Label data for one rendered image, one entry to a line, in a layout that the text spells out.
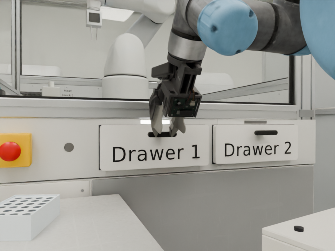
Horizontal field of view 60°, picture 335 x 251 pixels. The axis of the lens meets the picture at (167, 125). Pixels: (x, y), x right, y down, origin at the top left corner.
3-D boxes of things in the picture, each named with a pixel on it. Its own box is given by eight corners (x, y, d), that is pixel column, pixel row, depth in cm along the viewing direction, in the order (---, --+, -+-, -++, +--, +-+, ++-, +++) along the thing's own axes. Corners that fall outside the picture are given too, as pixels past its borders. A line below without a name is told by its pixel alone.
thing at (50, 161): (315, 163, 95) (315, 119, 95) (-61, 187, 60) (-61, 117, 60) (192, 143, 184) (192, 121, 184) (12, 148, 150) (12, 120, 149)
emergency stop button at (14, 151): (20, 161, 59) (20, 141, 59) (-2, 162, 57) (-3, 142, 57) (22, 159, 62) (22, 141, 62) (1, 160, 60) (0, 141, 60)
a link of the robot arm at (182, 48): (166, 25, 57) (203, 30, 60) (162, 48, 59) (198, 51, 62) (178, 39, 51) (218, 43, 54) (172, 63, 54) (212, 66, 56)
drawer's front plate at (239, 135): (297, 160, 90) (298, 124, 90) (215, 164, 80) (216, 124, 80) (293, 159, 92) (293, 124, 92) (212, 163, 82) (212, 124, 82)
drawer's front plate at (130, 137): (209, 165, 79) (209, 124, 79) (100, 171, 69) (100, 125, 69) (206, 164, 80) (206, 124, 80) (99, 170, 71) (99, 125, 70)
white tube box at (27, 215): (31, 240, 43) (31, 214, 43) (-27, 241, 42) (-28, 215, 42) (60, 214, 55) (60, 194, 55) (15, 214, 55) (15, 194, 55)
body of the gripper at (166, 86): (162, 119, 59) (175, 64, 52) (152, 98, 66) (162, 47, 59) (196, 120, 62) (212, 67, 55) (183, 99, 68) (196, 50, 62)
